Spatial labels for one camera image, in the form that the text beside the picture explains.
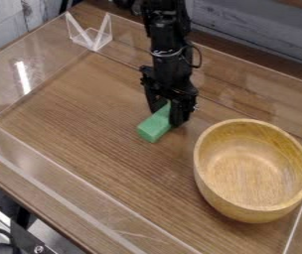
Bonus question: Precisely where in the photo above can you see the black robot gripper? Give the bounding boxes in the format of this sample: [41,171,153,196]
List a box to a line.
[139,49,200,128]

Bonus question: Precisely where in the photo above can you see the green rectangular block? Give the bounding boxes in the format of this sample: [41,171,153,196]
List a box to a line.
[136,104,171,143]

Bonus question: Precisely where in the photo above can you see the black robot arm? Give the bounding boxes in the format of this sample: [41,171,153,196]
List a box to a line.
[139,0,203,127]

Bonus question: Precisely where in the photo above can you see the brown wooden bowl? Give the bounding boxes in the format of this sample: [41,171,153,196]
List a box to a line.
[193,118,302,223]

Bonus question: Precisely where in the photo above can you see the clear acrylic corner bracket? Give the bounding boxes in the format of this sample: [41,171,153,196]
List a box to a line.
[65,12,112,52]

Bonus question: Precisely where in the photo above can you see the black metal table bracket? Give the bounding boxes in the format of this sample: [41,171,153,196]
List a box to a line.
[10,216,68,254]

